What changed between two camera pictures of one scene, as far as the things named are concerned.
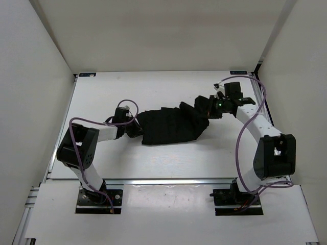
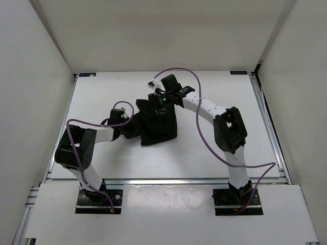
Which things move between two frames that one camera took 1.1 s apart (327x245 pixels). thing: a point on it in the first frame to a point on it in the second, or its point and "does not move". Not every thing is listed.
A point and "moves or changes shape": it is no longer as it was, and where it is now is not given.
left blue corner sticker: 89,74 does not move
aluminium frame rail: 258,91 does not move
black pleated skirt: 170,124 moves or changes shape
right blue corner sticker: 238,72 does not move
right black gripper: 213,114 to 153,98
